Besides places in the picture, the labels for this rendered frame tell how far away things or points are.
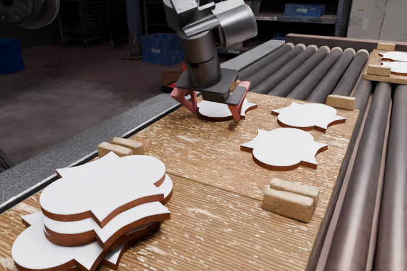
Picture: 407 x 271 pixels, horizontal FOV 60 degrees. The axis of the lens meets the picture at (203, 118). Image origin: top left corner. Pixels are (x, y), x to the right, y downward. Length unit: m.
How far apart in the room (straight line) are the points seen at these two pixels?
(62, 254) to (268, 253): 0.21
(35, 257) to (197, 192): 0.21
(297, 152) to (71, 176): 0.33
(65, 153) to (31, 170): 0.06
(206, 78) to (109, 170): 0.26
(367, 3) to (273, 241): 4.87
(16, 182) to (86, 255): 0.26
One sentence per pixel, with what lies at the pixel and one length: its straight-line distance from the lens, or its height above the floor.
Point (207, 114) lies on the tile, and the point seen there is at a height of 0.95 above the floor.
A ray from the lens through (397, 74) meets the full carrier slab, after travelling 1.16.
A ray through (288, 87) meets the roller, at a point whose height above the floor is 0.91.
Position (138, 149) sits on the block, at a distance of 0.55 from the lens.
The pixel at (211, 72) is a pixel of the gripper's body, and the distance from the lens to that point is 0.61.
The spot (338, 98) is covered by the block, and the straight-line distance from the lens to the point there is 0.81.
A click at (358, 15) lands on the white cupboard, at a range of 5.21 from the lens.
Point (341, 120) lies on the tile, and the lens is 0.73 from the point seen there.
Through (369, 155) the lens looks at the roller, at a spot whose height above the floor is 0.92.
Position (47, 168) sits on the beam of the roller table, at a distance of 0.63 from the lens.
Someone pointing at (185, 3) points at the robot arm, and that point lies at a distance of 0.59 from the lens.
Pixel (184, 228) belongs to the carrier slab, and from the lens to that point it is 0.42.
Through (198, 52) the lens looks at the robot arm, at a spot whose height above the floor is 1.09.
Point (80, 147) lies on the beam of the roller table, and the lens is 0.67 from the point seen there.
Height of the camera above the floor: 1.21
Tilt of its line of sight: 23 degrees down
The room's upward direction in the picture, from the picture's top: straight up
